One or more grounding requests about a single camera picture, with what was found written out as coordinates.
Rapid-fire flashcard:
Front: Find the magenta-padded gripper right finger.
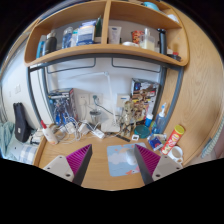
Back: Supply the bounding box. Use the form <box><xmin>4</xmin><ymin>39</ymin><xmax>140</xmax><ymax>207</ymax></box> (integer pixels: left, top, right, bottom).
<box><xmin>133</xmin><ymin>144</ymin><xmax>184</xmax><ymax>186</ymax></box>

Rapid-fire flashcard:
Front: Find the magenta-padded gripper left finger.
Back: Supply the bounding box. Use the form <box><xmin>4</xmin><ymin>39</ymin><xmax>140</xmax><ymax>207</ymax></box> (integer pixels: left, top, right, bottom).
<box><xmin>43</xmin><ymin>143</ymin><xmax>94</xmax><ymax>187</ymax></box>

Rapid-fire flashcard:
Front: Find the blue cloud print mouse pad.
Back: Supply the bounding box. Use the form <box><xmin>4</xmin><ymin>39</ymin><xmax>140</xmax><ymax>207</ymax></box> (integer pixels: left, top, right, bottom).
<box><xmin>106</xmin><ymin>142</ymin><xmax>149</xmax><ymax>178</ymax></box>

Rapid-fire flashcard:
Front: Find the blue white packet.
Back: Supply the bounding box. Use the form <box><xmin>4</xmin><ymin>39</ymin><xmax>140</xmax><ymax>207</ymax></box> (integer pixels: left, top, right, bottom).
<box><xmin>148</xmin><ymin>135</ymin><xmax>165</xmax><ymax>152</ymax></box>

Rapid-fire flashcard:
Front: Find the red yellow snack can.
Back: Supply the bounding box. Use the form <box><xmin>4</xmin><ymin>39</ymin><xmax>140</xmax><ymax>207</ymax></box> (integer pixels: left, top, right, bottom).
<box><xmin>160</xmin><ymin>124</ymin><xmax>186</xmax><ymax>156</ymax></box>

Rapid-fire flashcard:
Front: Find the white red-capped pump bottle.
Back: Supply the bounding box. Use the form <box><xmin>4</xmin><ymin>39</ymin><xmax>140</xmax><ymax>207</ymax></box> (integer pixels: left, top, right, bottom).
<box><xmin>39</xmin><ymin>119</ymin><xmax>60</xmax><ymax>146</ymax></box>

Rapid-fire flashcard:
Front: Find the checked bed sheet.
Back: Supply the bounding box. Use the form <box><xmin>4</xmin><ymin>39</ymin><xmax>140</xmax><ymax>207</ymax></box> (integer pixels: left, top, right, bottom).
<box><xmin>8</xmin><ymin>133</ymin><xmax>39</xmax><ymax>166</ymax></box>

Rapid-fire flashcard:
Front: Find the white charger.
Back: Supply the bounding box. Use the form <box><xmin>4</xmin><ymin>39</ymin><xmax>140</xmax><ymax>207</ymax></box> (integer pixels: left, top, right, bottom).
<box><xmin>64</xmin><ymin>121</ymin><xmax>77</xmax><ymax>134</ymax></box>

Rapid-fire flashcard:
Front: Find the teal round tin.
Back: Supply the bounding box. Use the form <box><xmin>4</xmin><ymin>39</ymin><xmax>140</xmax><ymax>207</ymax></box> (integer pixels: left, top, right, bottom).
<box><xmin>133</xmin><ymin>124</ymin><xmax>152</xmax><ymax>139</ymax></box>

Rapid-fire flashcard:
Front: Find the blue spray bottle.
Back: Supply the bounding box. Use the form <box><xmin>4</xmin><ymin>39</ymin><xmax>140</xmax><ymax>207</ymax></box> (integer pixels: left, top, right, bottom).
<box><xmin>152</xmin><ymin>102</ymin><xmax>168</xmax><ymax>135</ymax></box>

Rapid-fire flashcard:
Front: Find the light blue patterned towel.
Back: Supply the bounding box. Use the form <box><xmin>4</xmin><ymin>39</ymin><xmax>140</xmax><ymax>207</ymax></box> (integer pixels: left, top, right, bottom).
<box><xmin>199</xmin><ymin>128</ymin><xmax>224</xmax><ymax>159</ymax></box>

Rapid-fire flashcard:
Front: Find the blue robot model kit box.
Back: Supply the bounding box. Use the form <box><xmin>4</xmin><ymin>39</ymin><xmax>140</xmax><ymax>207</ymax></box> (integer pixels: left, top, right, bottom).
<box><xmin>47</xmin><ymin>87</ymin><xmax>78</xmax><ymax>127</ymax></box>

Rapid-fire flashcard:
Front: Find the teal blanket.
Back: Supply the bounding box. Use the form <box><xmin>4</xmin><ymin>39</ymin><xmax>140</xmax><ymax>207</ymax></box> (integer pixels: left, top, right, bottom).
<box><xmin>0</xmin><ymin>121</ymin><xmax>16</xmax><ymax>158</ymax></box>

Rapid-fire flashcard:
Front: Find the clear glass cup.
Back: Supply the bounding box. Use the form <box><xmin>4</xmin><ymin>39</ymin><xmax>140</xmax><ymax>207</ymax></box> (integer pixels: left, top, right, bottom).
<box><xmin>89</xmin><ymin>109</ymin><xmax>102</xmax><ymax>126</ymax></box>

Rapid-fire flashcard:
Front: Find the wooden figurine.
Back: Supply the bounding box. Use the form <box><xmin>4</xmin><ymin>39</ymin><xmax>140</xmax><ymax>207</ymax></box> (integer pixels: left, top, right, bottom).
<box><xmin>119</xmin><ymin>99</ymin><xmax>138</xmax><ymax>138</ymax></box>

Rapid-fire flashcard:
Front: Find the white desk lamp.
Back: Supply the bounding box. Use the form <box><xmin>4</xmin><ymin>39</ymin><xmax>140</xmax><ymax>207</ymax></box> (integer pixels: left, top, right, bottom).
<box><xmin>71</xmin><ymin>70</ymin><xmax>122</xmax><ymax>134</ymax></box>

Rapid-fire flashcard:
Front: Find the wooden shelf unit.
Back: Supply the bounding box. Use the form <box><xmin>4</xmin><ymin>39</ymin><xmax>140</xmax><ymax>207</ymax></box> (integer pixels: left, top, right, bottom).
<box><xmin>23</xmin><ymin>0</ymin><xmax>190</xmax><ymax>68</ymax></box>

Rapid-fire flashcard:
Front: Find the white cable bundle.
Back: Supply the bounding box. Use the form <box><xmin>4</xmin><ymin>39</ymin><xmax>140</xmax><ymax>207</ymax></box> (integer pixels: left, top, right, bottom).
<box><xmin>58</xmin><ymin>119</ymin><xmax>111</xmax><ymax>144</ymax></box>

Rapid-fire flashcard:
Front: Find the white wall socket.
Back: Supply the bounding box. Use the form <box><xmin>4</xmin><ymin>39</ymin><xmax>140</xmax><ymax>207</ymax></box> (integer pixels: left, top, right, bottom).
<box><xmin>77</xmin><ymin>93</ymin><xmax>90</xmax><ymax>107</ymax></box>

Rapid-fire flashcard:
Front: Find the white light switch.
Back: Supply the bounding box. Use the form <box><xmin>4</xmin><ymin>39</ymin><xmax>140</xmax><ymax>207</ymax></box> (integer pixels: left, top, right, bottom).
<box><xmin>13</xmin><ymin>83</ymin><xmax>22</xmax><ymax>95</ymax></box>

